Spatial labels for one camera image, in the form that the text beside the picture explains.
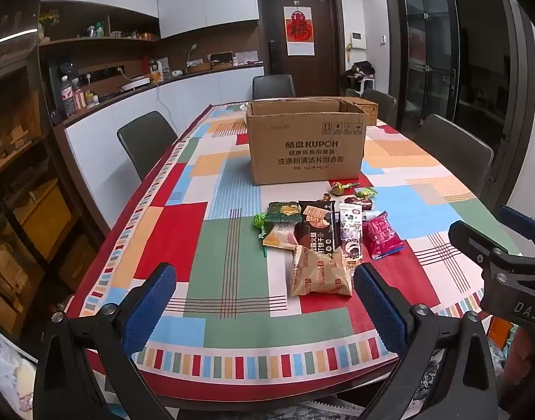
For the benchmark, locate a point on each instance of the grey dining chair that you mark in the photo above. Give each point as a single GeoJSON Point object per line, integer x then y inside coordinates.
{"type": "Point", "coordinates": [147, 142]}
{"type": "Point", "coordinates": [274, 86]}
{"type": "Point", "coordinates": [381, 103]}
{"type": "Point", "coordinates": [453, 148]}

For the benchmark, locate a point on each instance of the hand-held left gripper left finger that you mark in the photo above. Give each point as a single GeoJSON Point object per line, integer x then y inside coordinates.
{"type": "Point", "coordinates": [153, 302]}

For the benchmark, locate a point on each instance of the white wall intercom panel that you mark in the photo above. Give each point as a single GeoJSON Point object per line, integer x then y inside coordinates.
{"type": "Point", "coordinates": [357, 40]}

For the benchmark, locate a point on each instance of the white black patterned packet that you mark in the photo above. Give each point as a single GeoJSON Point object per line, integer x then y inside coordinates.
{"type": "Point", "coordinates": [351, 223]}

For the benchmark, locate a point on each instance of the dark red snack packet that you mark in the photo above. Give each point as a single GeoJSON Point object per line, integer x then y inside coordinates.
{"type": "Point", "coordinates": [357, 203]}

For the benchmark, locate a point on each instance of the pink white snack packet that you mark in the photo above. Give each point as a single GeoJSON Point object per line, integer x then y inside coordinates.
{"type": "Point", "coordinates": [278, 237]}

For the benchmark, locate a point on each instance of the red wall calendar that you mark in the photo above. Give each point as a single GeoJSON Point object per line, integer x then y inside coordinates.
{"type": "Point", "coordinates": [299, 30]}

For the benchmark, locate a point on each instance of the tan paper snack packet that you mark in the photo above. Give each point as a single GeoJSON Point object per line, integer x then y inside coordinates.
{"type": "Point", "coordinates": [320, 273]}

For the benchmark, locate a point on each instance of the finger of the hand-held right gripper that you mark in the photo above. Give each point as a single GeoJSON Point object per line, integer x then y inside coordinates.
{"type": "Point", "coordinates": [473, 240]}
{"type": "Point", "coordinates": [519, 223]}

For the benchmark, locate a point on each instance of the pink bottle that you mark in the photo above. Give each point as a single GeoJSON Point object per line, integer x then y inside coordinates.
{"type": "Point", "coordinates": [79, 96]}

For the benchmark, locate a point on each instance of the black framed glass door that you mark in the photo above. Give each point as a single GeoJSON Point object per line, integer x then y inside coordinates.
{"type": "Point", "coordinates": [427, 52]}

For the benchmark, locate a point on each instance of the green cracker packet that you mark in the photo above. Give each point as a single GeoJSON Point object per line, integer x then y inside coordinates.
{"type": "Point", "coordinates": [282, 212]}

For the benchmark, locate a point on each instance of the dark brown cracker packet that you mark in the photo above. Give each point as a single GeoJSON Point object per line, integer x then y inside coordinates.
{"type": "Point", "coordinates": [316, 227]}

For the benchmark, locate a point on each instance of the white tray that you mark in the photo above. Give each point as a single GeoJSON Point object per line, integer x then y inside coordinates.
{"type": "Point", "coordinates": [135, 83]}

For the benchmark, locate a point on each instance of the green lollipop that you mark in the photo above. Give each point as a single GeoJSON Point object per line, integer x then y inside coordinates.
{"type": "Point", "coordinates": [259, 220]}

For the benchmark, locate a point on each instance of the clear water bottle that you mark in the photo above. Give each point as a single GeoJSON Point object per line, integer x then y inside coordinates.
{"type": "Point", "coordinates": [68, 98]}

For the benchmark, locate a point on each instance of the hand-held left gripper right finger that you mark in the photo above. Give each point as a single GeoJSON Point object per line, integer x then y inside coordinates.
{"type": "Point", "coordinates": [381, 310]}

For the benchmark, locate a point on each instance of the black white cookie packet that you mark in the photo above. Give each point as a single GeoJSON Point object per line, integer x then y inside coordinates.
{"type": "Point", "coordinates": [351, 251]}

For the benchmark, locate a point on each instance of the white desk lamp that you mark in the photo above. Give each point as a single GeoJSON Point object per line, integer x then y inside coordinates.
{"type": "Point", "coordinates": [191, 54]}

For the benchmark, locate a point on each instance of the magenta snack packet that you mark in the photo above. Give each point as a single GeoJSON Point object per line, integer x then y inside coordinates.
{"type": "Point", "coordinates": [381, 236]}

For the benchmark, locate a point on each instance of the dark brown door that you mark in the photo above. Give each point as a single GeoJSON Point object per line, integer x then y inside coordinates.
{"type": "Point", "coordinates": [326, 65]}

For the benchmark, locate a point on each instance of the gold green wrapped candy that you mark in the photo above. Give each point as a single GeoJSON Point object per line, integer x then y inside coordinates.
{"type": "Point", "coordinates": [339, 188]}

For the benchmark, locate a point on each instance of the brown cardboard box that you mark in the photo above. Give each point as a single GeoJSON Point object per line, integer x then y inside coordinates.
{"type": "Point", "coordinates": [304, 153]}

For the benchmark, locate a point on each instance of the white stool with dark bag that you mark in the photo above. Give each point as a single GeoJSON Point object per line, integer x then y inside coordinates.
{"type": "Point", "coordinates": [361, 74]}

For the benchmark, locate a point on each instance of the person's right hand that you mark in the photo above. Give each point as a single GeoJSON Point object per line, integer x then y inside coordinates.
{"type": "Point", "coordinates": [525, 358]}

